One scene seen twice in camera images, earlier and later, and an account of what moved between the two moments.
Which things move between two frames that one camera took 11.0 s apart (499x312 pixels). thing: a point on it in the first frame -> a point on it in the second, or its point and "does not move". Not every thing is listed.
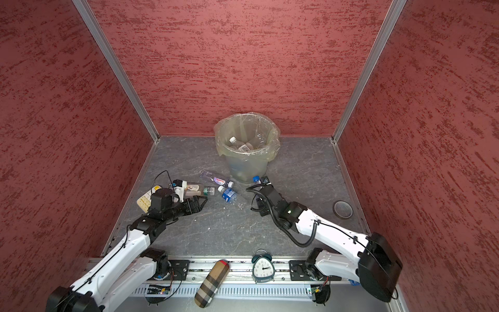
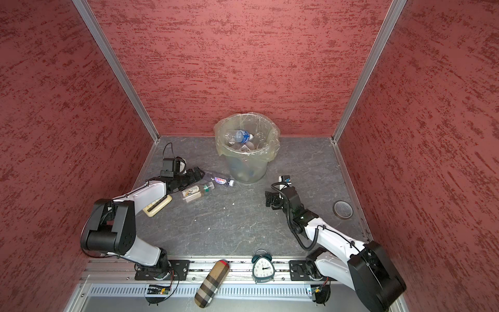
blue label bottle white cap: [231, 196] -> [239, 136]
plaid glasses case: [211, 283] does not move
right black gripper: [261, 207] -> [269, 196]
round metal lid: [342, 210] does not move
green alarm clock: [263, 269] does not move
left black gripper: [197, 206] -> [193, 179]
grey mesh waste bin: [248, 141] does not move
